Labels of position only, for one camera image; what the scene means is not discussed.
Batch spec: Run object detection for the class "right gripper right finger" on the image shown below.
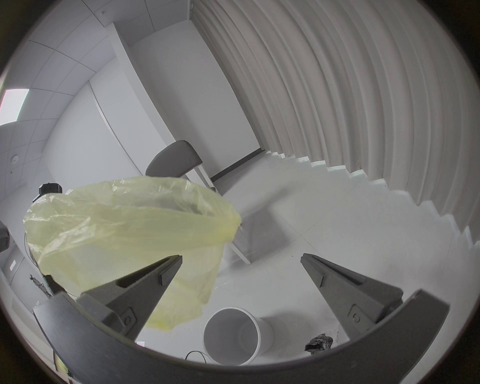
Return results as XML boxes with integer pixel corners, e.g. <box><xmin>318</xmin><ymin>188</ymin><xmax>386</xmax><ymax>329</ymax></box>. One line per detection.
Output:
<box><xmin>300</xmin><ymin>253</ymin><xmax>404</xmax><ymax>342</ymax></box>

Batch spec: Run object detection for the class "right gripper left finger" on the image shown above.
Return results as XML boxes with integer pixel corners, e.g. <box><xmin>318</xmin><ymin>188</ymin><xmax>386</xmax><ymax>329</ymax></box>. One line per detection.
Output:
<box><xmin>77</xmin><ymin>255</ymin><xmax>184</xmax><ymax>343</ymax></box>

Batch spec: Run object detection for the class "yellow plastic bag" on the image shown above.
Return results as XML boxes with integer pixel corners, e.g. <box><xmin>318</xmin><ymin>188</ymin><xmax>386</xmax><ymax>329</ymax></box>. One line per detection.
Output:
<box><xmin>23</xmin><ymin>177</ymin><xmax>242</xmax><ymax>331</ymax></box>

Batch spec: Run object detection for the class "white trash bin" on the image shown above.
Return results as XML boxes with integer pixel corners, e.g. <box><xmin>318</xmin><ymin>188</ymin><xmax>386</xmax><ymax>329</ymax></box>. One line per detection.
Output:
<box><xmin>202</xmin><ymin>307</ymin><xmax>274</xmax><ymax>367</ymax></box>

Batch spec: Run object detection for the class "crumpled black plastic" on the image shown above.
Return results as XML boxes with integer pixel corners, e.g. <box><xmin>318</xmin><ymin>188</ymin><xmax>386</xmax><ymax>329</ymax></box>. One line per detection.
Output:
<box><xmin>304</xmin><ymin>333</ymin><xmax>334</xmax><ymax>353</ymax></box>

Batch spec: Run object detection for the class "grey and white chair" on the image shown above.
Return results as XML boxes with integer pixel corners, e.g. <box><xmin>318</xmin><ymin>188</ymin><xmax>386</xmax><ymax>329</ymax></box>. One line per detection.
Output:
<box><xmin>145</xmin><ymin>140</ymin><xmax>252</xmax><ymax>265</ymax></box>

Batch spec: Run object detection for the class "white curtain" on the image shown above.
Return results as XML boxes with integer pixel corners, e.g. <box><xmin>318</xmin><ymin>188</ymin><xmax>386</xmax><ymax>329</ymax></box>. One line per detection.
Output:
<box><xmin>189</xmin><ymin>0</ymin><xmax>480</xmax><ymax>248</ymax></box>

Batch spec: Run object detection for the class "ceiling light panel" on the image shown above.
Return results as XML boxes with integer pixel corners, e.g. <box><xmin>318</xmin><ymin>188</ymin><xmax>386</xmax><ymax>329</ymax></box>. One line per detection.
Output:
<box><xmin>0</xmin><ymin>89</ymin><xmax>31</xmax><ymax>126</ymax></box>

